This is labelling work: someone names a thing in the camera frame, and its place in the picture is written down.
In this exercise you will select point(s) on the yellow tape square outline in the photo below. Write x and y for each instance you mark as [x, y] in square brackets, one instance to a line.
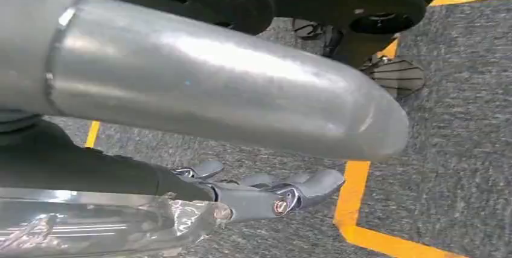
[356, 192]

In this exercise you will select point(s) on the dark ribbed foot pad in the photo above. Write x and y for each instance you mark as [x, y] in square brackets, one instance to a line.
[396, 78]

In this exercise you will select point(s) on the yellow floor tape strip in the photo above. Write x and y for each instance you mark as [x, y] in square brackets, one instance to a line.
[92, 134]

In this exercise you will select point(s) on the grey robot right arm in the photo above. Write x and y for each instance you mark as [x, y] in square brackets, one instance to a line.
[24, 48]

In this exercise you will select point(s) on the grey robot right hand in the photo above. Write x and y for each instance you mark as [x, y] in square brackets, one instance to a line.
[220, 84]

